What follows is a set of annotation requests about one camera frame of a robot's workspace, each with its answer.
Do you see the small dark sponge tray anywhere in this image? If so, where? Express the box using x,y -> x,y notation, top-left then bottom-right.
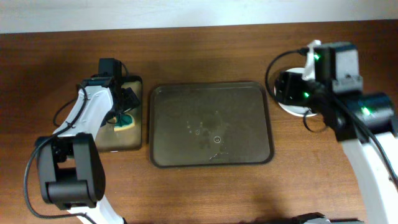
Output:
95,78 -> 142,152

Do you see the green yellow sponge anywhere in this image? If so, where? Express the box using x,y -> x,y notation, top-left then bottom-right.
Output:
114,113 -> 136,131

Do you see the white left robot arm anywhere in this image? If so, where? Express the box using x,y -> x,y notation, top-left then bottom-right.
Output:
23,58 -> 142,223

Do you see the pale green plate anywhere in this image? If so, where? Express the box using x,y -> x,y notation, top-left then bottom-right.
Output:
274,68 -> 316,117

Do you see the large brown serving tray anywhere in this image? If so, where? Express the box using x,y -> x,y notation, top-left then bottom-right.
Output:
148,82 -> 274,168

